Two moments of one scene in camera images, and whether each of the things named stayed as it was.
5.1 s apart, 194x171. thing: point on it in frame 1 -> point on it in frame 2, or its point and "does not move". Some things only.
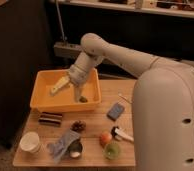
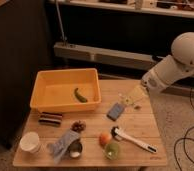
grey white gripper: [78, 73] -> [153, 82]
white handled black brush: [119, 133] does not move
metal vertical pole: [60, 21] does not move
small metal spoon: [120, 94] does not move
